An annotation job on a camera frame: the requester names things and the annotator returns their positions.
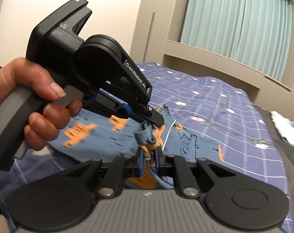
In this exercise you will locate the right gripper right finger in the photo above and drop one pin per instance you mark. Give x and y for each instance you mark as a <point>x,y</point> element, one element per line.
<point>187,178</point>

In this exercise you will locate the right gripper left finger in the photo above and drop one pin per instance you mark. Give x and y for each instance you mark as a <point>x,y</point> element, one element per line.
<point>107,179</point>

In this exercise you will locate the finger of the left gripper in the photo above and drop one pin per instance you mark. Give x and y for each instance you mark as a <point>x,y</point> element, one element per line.
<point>146,112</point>
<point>107,106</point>

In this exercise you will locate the blue pants with orange trucks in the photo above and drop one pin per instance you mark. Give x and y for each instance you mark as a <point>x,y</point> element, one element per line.
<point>137,138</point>

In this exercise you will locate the person's left hand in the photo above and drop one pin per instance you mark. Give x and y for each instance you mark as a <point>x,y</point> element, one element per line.
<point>45,127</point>

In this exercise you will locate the purple checked floral quilt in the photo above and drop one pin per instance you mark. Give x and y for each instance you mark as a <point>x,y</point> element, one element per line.
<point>204,117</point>

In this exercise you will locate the beige built-in wardrobe unit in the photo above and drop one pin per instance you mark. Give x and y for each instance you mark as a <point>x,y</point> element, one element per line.
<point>157,39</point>

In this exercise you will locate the dark quilted mattress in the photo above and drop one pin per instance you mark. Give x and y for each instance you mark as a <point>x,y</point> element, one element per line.
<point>286,151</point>

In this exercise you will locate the white and blue crumpled cloth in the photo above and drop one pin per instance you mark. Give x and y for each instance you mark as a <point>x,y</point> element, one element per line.
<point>284,127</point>

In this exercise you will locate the light teal curtain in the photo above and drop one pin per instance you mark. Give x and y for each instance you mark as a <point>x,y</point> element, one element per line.
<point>256,33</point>

